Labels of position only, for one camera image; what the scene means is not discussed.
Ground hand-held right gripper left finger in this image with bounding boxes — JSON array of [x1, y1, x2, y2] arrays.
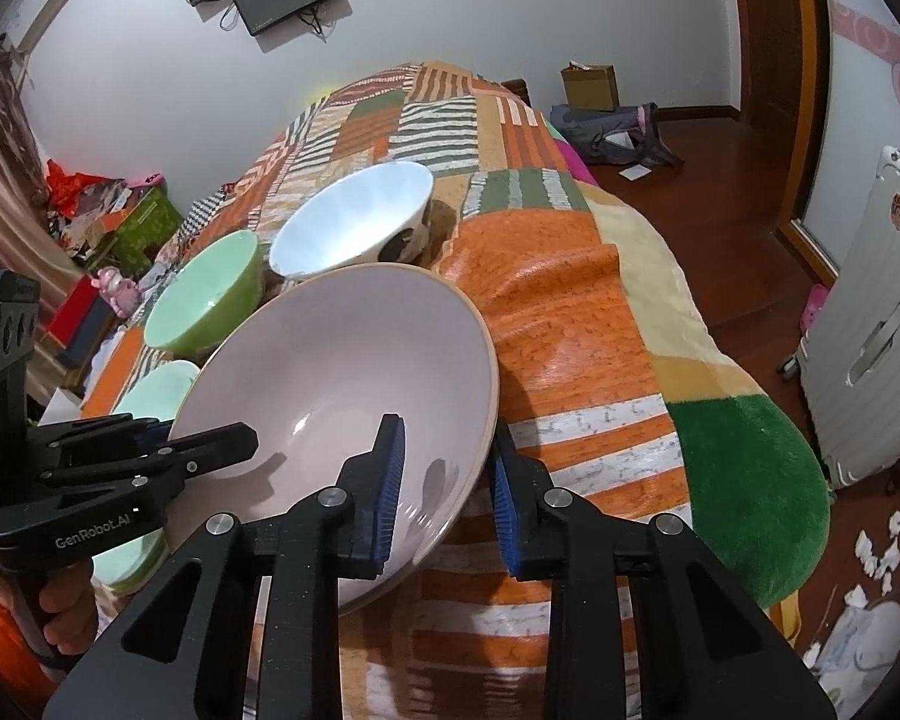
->
[[41, 412, 407, 720]]

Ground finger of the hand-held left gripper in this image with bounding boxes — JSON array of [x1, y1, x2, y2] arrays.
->
[[41, 424, 260, 490], [31, 416, 175, 466]]

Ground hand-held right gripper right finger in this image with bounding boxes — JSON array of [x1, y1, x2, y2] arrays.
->
[[491, 420, 845, 720]]

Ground light green plate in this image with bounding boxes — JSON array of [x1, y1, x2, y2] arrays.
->
[[90, 358, 200, 593]]

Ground green bowl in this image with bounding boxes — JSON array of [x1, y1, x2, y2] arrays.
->
[[144, 229, 263, 357]]

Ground pink bowl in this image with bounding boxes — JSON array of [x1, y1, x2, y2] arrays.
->
[[166, 264, 500, 616]]

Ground white cow-print bowl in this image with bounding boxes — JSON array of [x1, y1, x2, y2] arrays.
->
[[268, 162, 436, 280]]

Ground person's left hand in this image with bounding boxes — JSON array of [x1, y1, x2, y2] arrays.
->
[[37, 559, 100, 662]]

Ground white paper sheet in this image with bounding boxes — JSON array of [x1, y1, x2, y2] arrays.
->
[[41, 390, 88, 422]]

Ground grey box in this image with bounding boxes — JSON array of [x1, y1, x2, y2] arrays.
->
[[56, 315, 121, 368]]

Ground red cardboard box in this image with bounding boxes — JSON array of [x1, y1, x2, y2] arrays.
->
[[45, 277, 113, 350]]

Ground pink rabbit toy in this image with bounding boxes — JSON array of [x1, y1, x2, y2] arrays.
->
[[94, 266, 145, 316]]

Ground striped patchwork blanket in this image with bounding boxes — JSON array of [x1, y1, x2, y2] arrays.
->
[[82, 60, 832, 720]]

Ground pile of crumpled paper bags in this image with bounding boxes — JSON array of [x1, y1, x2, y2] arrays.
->
[[45, 180, 132, 256]]

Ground green storage box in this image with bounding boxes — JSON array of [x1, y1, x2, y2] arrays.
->
[[94, 187, 185, 278]]

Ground checkered patchwork cloth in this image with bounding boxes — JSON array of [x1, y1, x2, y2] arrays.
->
[[169, 187, 233, 256]]

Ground red plastic bag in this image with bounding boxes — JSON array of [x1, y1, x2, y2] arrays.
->
[[45, 159, 110, 215]]

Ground striped brown curtain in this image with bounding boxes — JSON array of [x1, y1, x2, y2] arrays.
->
[[0, 37, 53, 271]]

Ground pink bed sheet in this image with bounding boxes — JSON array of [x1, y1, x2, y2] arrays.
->
[[555, 136, 597, 185]]

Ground pink slipper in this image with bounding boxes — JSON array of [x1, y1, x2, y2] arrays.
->
[[799, 283, 830, 331]]

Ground scattered white tissue pieces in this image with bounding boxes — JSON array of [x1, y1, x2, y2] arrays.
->
[[844, 510, 900, 608]]

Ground white plastic bag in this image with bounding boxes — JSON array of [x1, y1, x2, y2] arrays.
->
[[806, 600, 900, 698]]

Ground grey bag on floor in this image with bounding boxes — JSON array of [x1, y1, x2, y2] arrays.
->
[[549, 101, 683, 168]]

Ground white hard-shell suitcase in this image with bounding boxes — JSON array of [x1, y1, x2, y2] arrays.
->
[[791, 144, 900, 492]]

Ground brown cardboard box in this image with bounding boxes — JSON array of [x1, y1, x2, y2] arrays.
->
[[561, 64, 618, 113]]

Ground brown wooden door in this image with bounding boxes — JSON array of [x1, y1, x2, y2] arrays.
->
[[727, 0, 826, 137]]

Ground white heart-print wardrobe door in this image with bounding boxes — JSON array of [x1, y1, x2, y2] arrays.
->
[[802, 0, 900, 271]]

